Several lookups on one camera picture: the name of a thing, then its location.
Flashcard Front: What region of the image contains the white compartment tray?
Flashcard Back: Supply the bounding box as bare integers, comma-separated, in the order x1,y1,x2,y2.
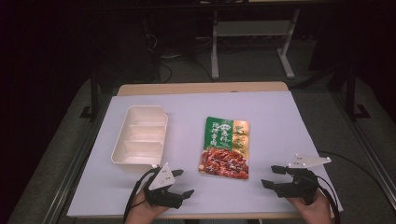
110,105,170,174

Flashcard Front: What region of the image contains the person's left hand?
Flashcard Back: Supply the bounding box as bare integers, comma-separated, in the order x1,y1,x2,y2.
124,188,171,224

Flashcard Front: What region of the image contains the black floor cable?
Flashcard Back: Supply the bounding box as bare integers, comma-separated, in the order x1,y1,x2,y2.
158,62,174,84

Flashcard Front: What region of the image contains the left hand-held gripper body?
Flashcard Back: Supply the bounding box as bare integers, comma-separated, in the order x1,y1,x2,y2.
143,162,185,210

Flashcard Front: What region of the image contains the black metal stand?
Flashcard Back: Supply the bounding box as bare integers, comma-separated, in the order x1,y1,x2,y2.
78,76,101,121
345,60,372,121

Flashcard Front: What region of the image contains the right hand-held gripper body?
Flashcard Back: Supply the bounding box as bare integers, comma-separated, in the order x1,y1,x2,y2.
275,153,332,206

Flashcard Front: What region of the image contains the white metal stand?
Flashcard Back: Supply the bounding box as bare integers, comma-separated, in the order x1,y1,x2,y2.
210,7,302,81

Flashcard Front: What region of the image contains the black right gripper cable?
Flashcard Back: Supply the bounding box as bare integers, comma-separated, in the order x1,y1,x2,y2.
317,150,396,203

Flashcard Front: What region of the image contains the white table sheet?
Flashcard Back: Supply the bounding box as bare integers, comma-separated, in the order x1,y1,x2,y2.
65,90,345,218

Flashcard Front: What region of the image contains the person's right hand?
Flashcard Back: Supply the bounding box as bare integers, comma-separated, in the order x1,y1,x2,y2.
285,189,333,224

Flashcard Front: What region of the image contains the aluminium frame rail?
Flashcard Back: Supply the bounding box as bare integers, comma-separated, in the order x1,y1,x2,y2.
41,99,112,224
331,91,396,203

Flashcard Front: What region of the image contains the green and red food packet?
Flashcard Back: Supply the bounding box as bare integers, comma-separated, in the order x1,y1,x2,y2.
198,116,251,180

